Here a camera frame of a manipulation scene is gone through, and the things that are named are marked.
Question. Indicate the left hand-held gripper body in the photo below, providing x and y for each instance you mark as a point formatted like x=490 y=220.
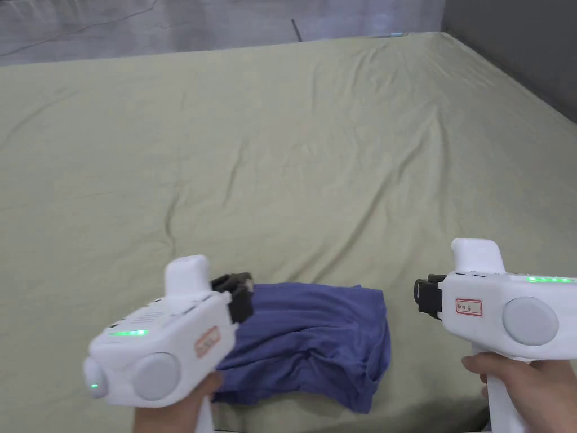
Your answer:
x=148 y=347

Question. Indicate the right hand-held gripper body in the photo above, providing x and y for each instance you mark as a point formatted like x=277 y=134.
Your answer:
x=491 y=311

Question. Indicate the person's left hand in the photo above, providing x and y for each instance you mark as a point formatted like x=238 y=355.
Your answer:
x=180 y=412

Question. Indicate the person's right hand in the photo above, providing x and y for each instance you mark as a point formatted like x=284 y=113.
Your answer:
x=536 y=397

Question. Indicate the dark blue shirt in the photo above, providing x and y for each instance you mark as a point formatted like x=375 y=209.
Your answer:
x=311 y=343

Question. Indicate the bed with pale green sheet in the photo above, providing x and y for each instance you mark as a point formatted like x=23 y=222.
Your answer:
x=270 y=158

